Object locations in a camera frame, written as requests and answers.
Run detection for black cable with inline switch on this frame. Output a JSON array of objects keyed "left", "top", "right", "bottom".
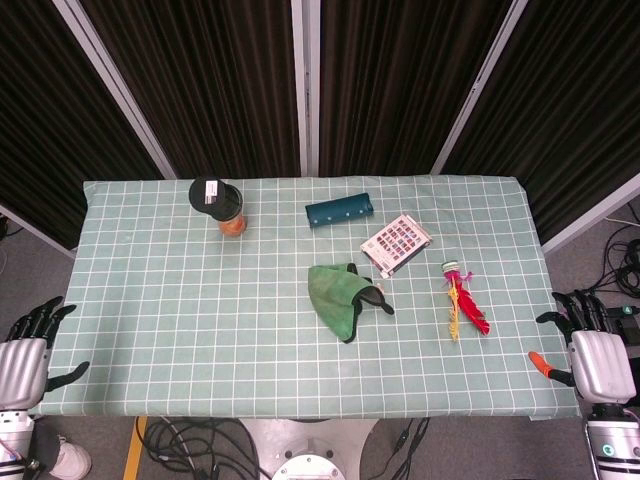
[{"left": 372, "top": 417, "right": 431, "bottom": 480}]

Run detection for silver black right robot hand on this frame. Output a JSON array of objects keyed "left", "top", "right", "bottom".
[{"left": 528, "top": 289, "right": 639, "bottom": 405}]

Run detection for white sneaker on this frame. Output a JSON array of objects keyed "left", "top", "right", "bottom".
[{"left": 48, "top": 434, "right": 93, "bottom": 479}]

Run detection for tangled black floor cables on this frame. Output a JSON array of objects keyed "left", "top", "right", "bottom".
[{"left": 137, "top": 417, "right": 261, "bottom": 480}]

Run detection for dark ribbed partition panel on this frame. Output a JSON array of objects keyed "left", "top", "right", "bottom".
[
  {"left": 305, "top": 0, "right": 529, "bottom": 177},
  {"left": 53, "top": 0, "right": 307, "bottom": 180},
  {"left": 0, "top": 0, "right": 177, "bottom": 259},
  {"left": 430, "top": 0, "right": 640, "bottom": 255}
]

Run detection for red yellow feather shuttlecock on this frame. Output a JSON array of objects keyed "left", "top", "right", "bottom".
[{"left": 440, "top": 259, "right": 492, "bottom": 343}]

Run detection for black-lidded jar with orange contents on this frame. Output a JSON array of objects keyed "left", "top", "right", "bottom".
[{"left": 188, "top": 176, "right": 248, "bottom": 238}]

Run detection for white card pack colourful grid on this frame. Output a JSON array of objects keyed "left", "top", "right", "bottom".
[{"left": 360, "top": 213, "right": 433, "bottom": 280}]

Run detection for green cloth black trim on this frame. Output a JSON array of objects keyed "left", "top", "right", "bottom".
[{"left": 307, "top": 262, "right": 395, "bottom": 345}]

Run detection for teal rolled pencil case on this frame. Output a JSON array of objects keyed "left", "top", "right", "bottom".
[{"left": 304, "top": 192, "right": 375, "bottom": 230}]

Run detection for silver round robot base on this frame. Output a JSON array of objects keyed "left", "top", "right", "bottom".
[{"left": 238, "top": 417, "right": 381, "bottom": 480}]

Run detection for black coiled floor cables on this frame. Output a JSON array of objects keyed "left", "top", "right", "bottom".
[{"left": 554, "top": 219, "right": 640, "bottom": 301}]

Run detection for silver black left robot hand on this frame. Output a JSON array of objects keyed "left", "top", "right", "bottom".
[{"left": 0, "top": 295, "right": 91, "bottom": 412}]

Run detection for black numbered foot pedal strip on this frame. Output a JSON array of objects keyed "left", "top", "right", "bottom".
[{"left": 605, "top": 303, "right": 640, "bottom": 346}]

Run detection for green white checkered tablecloth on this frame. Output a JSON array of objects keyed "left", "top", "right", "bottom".
[{"left": 29, "top": 174, "right": 582, "bottom": 420}]

